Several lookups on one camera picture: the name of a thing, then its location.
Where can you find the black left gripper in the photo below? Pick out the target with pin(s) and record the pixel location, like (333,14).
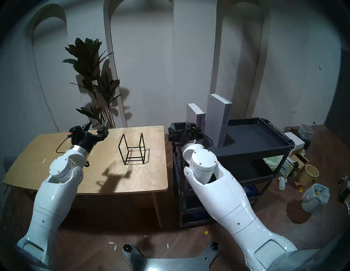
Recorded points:
(86,140)

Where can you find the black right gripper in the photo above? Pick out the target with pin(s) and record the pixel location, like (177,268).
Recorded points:
(190,135)

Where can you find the white ianra book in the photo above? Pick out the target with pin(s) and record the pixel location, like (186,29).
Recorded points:
(195,114)

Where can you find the white special issue book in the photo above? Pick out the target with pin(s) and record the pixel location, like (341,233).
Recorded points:
(217,120)

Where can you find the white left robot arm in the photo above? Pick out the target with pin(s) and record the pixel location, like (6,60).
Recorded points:
(54,191)

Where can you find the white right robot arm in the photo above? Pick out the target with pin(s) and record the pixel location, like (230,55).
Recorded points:
(224,196)

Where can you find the light wooden table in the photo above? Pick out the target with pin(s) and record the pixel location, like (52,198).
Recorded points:
(123,174)

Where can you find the tall dark green plant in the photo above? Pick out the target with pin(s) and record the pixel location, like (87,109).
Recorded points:
(84,57)

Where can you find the black metal utility cart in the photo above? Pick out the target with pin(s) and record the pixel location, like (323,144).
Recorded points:
(259,136)

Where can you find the blue flat box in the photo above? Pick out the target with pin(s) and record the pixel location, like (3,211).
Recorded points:
(250,191)

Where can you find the pale green printed sheet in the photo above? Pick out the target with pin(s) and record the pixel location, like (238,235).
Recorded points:
(273,162)

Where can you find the small white plastic bottle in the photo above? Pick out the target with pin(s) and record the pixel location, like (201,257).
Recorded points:
(282,184)

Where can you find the green and white box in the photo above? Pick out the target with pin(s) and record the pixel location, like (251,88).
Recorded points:
(288,168)

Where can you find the black star knob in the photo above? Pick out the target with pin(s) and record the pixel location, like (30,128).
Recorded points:
(215,246)
(127,248)

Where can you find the white cardboard box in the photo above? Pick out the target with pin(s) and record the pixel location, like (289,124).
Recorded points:
(294,140)

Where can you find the open brown cardboard box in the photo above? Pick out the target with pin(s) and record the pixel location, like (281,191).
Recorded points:
(299,159)

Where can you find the clear plastic storage box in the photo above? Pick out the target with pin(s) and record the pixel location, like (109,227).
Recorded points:
(305,131)

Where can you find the beige plastic bucket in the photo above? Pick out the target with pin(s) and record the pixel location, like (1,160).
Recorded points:
(307,177)

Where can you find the white bin with bag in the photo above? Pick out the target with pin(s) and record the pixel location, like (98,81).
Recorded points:
(311,200)

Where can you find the dark grey door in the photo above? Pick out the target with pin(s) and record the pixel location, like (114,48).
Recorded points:
(339,103)

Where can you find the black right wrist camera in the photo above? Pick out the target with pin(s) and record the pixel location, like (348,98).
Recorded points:
(191,127)

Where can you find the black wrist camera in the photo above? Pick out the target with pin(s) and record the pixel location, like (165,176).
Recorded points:
(191,127)
(75,132)

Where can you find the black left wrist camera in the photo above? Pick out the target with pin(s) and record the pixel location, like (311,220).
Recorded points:
(75,132)

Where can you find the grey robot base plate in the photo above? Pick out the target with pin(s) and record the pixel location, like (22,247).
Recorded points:
(169,263)

